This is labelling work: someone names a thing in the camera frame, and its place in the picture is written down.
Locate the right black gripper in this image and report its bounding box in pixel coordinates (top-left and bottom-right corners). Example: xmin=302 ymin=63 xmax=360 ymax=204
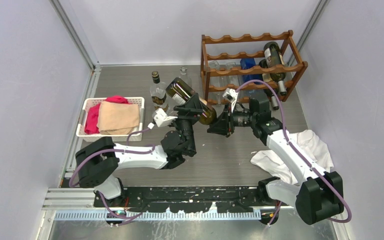
xmin=208 ymin=102 xmax=257 ymax=136

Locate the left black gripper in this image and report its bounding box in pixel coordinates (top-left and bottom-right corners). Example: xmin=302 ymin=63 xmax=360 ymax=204
xmin=164 ymin=94 xmax=203 ymax=155

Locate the clear whisky bottle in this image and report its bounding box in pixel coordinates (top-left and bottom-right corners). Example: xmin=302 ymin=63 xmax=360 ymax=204
xmin=149 ymin=71 xmax=170 ymax=113

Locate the dark green wine bottle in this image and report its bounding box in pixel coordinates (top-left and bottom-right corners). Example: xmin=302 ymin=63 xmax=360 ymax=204
xmin=259 ymin=58 xmax=280 ymax=111

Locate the blue square glass bottle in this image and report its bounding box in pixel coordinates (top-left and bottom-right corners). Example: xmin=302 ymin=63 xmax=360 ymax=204
xmin=239 ymin=58 xmax=264 ymax=99

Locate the green wine bottle front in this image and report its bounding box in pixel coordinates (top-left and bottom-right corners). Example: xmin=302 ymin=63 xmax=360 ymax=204
xmin=263 ymin=41 xmax=287 ymax=96

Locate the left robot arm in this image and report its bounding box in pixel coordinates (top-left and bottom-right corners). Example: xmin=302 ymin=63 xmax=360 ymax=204
xmin=68 ymin=93 xmax=207 ymax=207

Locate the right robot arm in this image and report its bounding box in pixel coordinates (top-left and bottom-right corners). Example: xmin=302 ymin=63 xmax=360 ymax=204
xmin=208 ymin=96 xmax=352 ymax=225

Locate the tall clear glass bottle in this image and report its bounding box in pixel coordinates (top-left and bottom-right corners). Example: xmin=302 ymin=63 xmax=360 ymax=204
xmin=179 ymin=66 xmax=193 ymax=88

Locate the wooden wine rack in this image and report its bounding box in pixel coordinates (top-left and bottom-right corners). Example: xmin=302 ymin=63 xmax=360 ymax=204
xmin=200 ymin=30 xmax=309 ymax=105

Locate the beige folded cloth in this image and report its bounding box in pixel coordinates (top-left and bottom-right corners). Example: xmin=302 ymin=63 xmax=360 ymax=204
xmin=97 ymin=101 xmax=140 ymax=135

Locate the white cloth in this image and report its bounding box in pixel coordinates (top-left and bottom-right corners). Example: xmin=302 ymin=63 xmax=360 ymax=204
xmin=250 ymin=129 xmax=334 ymax=185

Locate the red cloth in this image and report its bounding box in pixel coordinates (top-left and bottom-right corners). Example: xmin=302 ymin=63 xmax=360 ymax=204
xmin=84 ymin=95 xmax=129 ymax=135

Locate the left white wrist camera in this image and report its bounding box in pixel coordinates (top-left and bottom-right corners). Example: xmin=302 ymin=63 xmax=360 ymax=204
xmin=147 ymin=108 xmax=178 ymax=130

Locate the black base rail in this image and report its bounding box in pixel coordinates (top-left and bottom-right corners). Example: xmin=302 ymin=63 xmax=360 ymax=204
xmin=106 ymin=186 xmax=279 ymax=214

